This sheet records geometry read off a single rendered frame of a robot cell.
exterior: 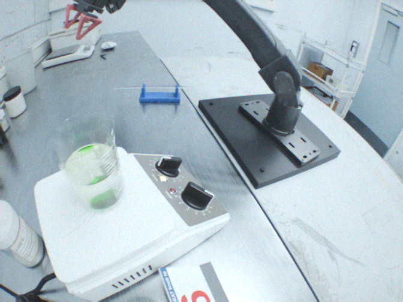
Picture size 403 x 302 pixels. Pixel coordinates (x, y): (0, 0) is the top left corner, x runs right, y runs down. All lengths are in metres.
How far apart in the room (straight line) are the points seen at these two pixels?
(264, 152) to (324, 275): 0.23
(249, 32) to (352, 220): 0.37
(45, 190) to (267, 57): 0.36
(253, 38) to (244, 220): 0.29
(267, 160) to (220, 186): 0.10
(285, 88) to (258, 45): 0.08
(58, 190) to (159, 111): 0.31
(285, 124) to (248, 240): 0.22
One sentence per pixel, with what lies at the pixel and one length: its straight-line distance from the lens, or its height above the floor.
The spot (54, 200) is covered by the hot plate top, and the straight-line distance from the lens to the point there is 0.21.
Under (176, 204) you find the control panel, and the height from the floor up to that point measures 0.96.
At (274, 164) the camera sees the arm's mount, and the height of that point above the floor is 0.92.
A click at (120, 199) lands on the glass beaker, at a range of 0.18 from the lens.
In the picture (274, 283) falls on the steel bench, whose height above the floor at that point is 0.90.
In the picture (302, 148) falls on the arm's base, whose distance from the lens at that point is 0.40.
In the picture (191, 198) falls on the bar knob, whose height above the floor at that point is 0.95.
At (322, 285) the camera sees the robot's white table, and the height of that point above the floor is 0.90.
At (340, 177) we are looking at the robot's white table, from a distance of 0.46.
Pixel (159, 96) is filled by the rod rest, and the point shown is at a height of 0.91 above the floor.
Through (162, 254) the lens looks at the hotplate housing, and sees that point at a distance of 0.19.
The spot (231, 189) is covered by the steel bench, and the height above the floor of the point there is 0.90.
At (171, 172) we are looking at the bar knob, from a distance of 0.25.
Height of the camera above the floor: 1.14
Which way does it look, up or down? 42 degrees down
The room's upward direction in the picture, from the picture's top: 8 degrees clockwise
